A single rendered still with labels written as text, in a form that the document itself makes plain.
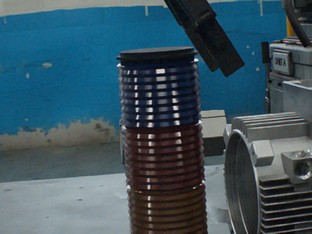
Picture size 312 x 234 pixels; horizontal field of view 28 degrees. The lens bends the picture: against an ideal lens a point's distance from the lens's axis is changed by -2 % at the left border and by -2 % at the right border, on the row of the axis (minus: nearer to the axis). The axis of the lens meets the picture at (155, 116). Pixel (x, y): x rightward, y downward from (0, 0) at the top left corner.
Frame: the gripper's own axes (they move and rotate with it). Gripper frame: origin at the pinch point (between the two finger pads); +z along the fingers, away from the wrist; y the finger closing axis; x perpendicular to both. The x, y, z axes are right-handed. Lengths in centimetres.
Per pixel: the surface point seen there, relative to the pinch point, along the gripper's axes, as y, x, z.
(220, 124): 15.3, 3.3, 12.5
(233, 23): 548, -122, 77
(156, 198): -38.7, 15.7, -0.1
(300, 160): -15.8, 1.2, 13.0
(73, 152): 520, 83, 89
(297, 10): 63, -32, 13
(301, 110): -7.5, -3.8, 11.0
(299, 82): -2.9, -6.6, 9.2
